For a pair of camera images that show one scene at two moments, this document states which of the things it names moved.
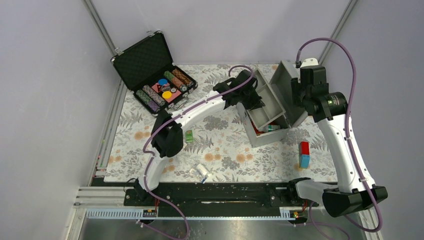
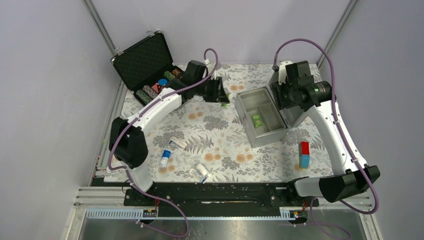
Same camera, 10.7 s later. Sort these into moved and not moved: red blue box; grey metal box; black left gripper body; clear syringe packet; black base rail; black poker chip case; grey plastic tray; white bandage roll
Moved: grey metal box; black left gripper body; grey plastic tray
Not moved: black poker chip case; black base rail; red blue box; clear syringe packet; white bandage roll
